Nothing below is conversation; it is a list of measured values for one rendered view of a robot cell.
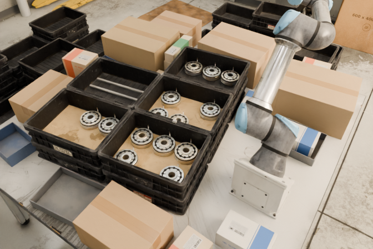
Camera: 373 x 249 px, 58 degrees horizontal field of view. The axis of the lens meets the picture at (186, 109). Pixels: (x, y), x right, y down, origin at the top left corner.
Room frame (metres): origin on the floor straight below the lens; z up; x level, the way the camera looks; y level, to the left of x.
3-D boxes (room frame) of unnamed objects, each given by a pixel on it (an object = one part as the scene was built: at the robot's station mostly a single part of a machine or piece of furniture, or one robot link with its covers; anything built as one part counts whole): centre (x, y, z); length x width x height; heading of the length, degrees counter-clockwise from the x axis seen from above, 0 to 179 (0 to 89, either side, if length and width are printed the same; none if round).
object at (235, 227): (0.62, -0.23, 0.75); 0.20 x 0.12 x 0.09; 58
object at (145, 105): (1.23, 0.01, 0.87); 0.40 x 0.30 x 0.11; 66
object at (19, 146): (1.13, 0.87, 0.74); 0.20 x 0.15 x 0.07; 51
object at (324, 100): (1.41, -0.70, 0.80); 0.40 x 0.30 x 0.20; 62
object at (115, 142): (0.95, 0.13, 0.87); 0.40 x 0.30 x 0.11; 66
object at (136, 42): (1.91, 0.29, 0.80); 0.40 x 0.30 x 0.20; 61
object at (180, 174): (0.84, 0.06, 0.86); 0.10 x 0.10 x 0.01
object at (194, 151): (0.97, 0.00, 0.86); 0.10 x 0.10 x 0.01
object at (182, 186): (0.95, 0.13, 0.92); 0.40 x 0.30 x 0.02; 66
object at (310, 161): (1.17, -0.55, 0.73); 0.27 x 0.20 x 0.05; 56
